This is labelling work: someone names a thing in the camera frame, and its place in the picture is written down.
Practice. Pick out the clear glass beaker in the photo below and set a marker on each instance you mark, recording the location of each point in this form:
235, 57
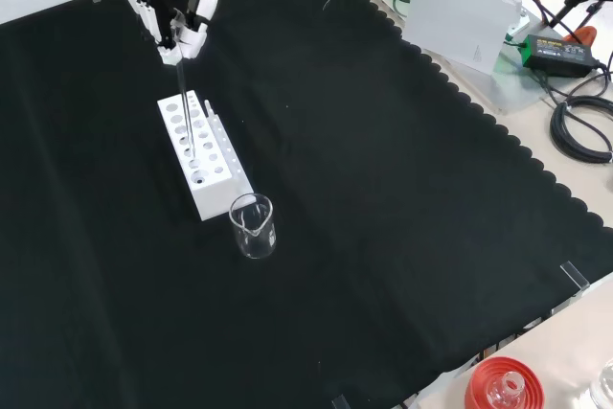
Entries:
254, 241

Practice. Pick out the clear glass rod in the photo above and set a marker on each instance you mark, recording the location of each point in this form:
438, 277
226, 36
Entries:
186, 107

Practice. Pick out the black power adapter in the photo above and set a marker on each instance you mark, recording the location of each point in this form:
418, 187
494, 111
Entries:
558, 54

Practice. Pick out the pale base plate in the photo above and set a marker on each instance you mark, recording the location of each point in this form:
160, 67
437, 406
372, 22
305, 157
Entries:
517, 88

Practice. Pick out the black bench cloth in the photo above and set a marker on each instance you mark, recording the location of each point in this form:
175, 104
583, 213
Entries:
383, 236

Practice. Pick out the white test tube rack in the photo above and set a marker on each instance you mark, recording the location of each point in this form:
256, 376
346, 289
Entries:
211, 193

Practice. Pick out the orange clamp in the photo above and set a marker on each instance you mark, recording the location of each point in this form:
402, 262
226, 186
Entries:
585, 35

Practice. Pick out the pale board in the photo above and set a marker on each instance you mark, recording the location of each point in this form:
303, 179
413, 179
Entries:
455, 21

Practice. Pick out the clear round-bottom flask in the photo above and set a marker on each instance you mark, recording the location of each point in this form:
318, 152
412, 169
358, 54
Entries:
505, 390

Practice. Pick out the clear glass vessel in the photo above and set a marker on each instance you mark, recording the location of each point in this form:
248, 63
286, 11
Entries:
604, 387

